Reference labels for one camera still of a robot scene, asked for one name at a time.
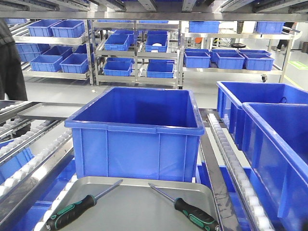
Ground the green black screwdriver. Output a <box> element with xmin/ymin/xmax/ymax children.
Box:
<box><xmin>148</xmin><ymin>183</ymin><xmax>220</xmax><ymax>231</ymax></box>
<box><xmin>46</xmin><ymin>179</ymin><xmax>123</xmax><ymax>231</ymax></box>

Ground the blue bin on rack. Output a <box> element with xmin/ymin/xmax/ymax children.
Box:
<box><xmin>64</xmin><ymin>87</ymin><xmax>205</xmax><ymax>182</ymax></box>

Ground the right rear blue bin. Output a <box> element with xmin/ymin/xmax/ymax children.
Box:
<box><xmin>217</xmin><ymin>81</ymin><xmax>308</xmax><ymax>150</ymax></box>

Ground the steel shelving unit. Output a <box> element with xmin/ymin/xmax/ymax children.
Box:
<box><xmin>0</xmin><ymin>11</ymin><xmax>304</xmax><ymax>88</ymax></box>

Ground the right front blue bin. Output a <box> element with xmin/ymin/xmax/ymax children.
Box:
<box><xmin>242</xmin><ymin>103</ymin><xmax>308</xmax><ymax>231</ymax></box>

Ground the steel roller rack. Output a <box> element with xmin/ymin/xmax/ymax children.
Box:
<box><xmin>0</xmin><ymin>100</ymin><xmax>277</xmax><ymax>231</ymax></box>

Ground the person in black clothes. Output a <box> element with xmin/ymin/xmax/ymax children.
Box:
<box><xmin>0</xmin><ymin>18</ymin><xmax>28</xmax><ymax>101</ymax></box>

